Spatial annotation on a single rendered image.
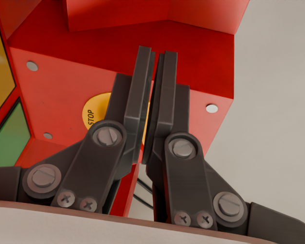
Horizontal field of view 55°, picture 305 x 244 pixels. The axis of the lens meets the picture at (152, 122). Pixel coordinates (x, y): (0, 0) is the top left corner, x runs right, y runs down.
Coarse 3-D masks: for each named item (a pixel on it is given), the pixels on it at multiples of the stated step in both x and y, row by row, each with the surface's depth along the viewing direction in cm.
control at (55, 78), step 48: (48, 0) 24; (96, 0) 20; (144, 0) 22; (192, 0) 23; (240, 0) 22; (48, 48) 20; (96, 48) 21; (192, 48) 22; (48, 96) 23; (192, 96) 20
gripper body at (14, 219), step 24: (0, 216) 6; (24, 216) 6; (48, 216) 7; (72, 216) 7; (96, 216) 7; (120, 216) 7; (0, 240) 6; (24, 240) 6; (48, 240) 6; (72, 240) 6; (96, 240) 6; (120, 240) 6; (144, 240) 6; (168, 240) 7; (192, 240) 7; (216, 240) 7; (240, 240) 7; (264, 240) 7
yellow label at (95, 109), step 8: (96, 96) 21; (104, 96) 21; (88, 104) 22; (96, 104) 22; (104, 104) 22; (88, 112) 23; (96, 112) 23; (104, 112) 23; (88, 120) 24; (96, 120) 24; (88, 128) 25; (144, 128) 23; (144, 136) 24
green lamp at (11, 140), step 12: (12, 120) 22; (24, 120) 24; (0, 132) 21; (12, 132) 22; (24, 132) 24; (0, 144) 21; (12, 144) 23; (24, 144) 25; (0, 156) 21; (12, 156) 23
